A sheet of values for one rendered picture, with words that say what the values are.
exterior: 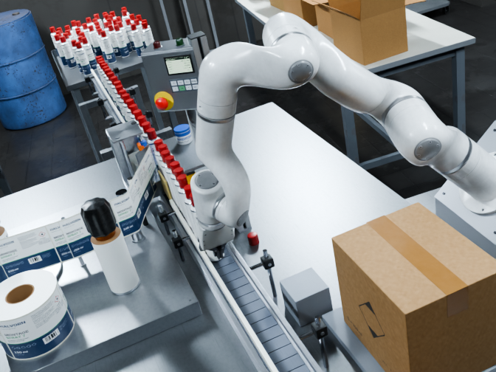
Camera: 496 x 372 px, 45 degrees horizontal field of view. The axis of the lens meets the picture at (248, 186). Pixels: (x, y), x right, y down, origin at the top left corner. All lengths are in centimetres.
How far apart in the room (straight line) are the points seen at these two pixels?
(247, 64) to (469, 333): 73
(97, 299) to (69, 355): 21
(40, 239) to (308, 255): 82
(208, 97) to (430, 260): 59
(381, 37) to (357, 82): 189
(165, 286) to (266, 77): 77
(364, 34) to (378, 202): 137
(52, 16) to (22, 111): 103
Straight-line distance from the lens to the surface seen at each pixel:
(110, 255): 173
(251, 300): 165
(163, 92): 180
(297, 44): 125
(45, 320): 169
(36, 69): 579
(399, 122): 148
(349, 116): 331
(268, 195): 215
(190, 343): 166
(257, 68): 128
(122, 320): 173
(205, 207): 151
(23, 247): 196
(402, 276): 129
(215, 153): 141
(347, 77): 137
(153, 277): 184
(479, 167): 167
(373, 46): 326
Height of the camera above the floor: 196
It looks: 30 degrees down
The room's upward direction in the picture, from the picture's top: 13 degrees counter-clockwise
